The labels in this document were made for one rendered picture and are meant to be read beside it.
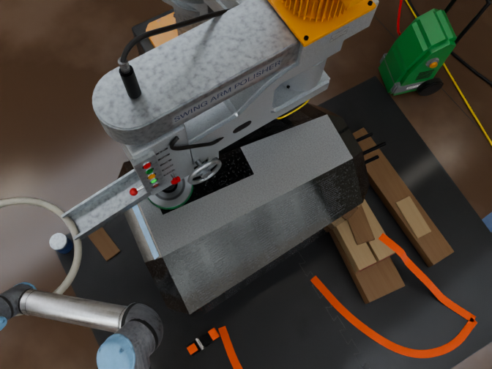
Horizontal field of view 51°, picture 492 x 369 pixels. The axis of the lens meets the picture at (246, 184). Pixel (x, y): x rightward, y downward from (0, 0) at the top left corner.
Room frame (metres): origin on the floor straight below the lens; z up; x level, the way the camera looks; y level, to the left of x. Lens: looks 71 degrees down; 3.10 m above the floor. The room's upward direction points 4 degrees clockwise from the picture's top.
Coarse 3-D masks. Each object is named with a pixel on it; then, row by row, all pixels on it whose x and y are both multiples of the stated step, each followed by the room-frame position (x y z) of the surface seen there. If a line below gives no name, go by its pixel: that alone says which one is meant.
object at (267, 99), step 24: (336, 48) 1.08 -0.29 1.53; (288, 72) 0.96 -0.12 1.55; (240, 96) 0.89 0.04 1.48; (264, 96) 0.90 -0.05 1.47; (288, 96) 1.01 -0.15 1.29; (312, 96) 1.05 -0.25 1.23; (192, 120) 0.81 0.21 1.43; (216, 120) 0.81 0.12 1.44; (240, 120) 0.84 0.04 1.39; (264, 120) 0.91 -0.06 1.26; (192, 144) 0.71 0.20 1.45; (216, 144) 0.78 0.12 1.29
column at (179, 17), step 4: (176, 12) 1.54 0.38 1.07; (180, 12) 1.53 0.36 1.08; (176, 16) 1.55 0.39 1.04; (180, 16) 1.54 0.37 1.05; (184, 16) 1.52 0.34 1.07; (188, 16) 1.51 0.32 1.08; (176, 20) 1.55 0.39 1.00; (180, 20) 1.54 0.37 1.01; (192, 24) 1.51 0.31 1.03; (196, 24) 1.49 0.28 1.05; (200, 24) 1.48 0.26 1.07; (180, 28) 1.54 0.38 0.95; (184, 28) 1.53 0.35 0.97; (188, 28) 1.52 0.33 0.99; (192, 28) 1.51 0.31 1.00; (180, 32) 1.54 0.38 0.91; (184, 32) 1.53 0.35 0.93
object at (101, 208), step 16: (128, 176) 0.70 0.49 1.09; (112, 192) 0.64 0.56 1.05; (128, 192) 0.64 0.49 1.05; (144, 192) 0.63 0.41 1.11; (80, 208) 0.56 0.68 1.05; (96, 208) 0.57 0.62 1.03; (112, 208) 0.57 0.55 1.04; (128, 208) 0.57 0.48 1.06; (80, 224) 0.50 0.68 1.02; (96, 224) 0.49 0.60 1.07
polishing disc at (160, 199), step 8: (184, 184) 0.74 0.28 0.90; (192, 184) 0.75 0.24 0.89; (160, 192) 0.70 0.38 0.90; (176, 192) 0.70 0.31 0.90; (184, 192) 0.71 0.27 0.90; (152, 200) 0.66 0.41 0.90; (160, 200) 0.66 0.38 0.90; (168, 200) 0.66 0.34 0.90; (176, 200) 0.67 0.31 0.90; (184, 200) 0.67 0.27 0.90
